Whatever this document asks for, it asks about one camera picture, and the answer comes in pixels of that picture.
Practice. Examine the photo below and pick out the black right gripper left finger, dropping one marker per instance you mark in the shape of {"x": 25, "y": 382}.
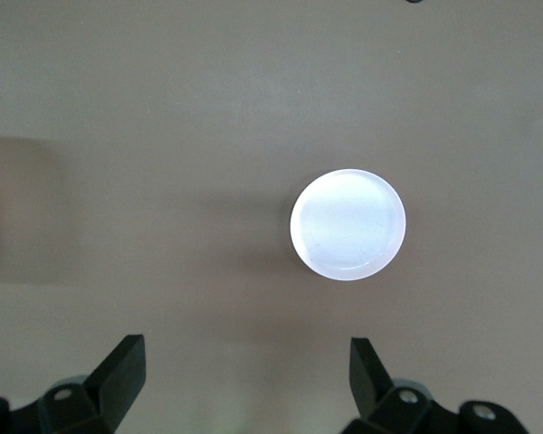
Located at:
{"x": 117, "y": 375}

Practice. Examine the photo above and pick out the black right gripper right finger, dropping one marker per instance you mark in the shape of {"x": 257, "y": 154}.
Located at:
{"x": 371, "y": 384}

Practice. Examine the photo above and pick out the pink round plate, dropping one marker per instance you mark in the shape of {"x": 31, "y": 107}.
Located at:
{"x": 348, "y": 224}

